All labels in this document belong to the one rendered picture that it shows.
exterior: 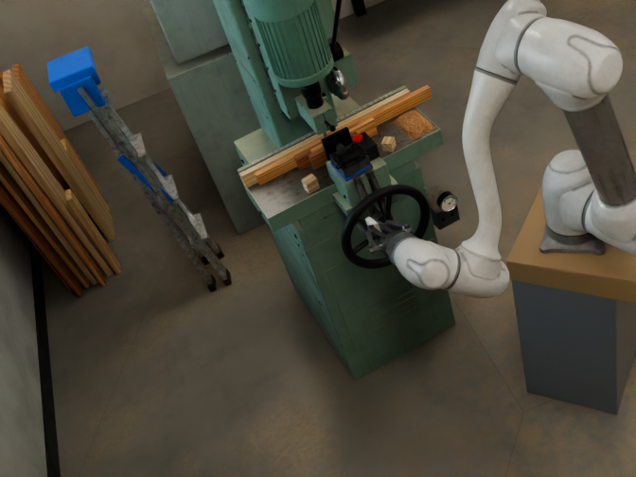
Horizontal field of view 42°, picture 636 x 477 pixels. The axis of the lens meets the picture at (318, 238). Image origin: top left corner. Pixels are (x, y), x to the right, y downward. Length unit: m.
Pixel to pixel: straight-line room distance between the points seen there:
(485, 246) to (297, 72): 0.74
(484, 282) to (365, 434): 1.09
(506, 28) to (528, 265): 0.80
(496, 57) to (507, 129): 2.08
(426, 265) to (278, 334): 1.50
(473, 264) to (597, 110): 0.46
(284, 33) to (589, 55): 0.88
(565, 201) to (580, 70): 0.63
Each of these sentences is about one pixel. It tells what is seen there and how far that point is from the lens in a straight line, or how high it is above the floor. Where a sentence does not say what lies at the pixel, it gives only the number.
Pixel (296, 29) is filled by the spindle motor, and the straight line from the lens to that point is 2.30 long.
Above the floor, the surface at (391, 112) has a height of 0.92.
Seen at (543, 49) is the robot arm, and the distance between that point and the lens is 1.82.
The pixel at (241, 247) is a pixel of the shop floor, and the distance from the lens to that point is 3.77.
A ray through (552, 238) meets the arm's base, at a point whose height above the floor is 0.70.
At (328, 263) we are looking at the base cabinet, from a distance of 2.67.
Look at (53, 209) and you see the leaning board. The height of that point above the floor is 0.47.
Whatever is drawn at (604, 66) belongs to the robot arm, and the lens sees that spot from 1.79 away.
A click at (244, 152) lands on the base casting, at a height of 0.80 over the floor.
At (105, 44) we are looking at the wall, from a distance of 4.85.
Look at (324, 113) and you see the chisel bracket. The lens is 2.50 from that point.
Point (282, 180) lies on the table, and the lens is 2.57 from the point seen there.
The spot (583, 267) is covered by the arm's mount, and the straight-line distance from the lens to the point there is 2.42.
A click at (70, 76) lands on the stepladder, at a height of 1.15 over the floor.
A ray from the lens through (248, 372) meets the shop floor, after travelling 3.29.
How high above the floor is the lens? 2.50
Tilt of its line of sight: 43 degrees down
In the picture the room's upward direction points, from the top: 20 degrees counter-clockwise
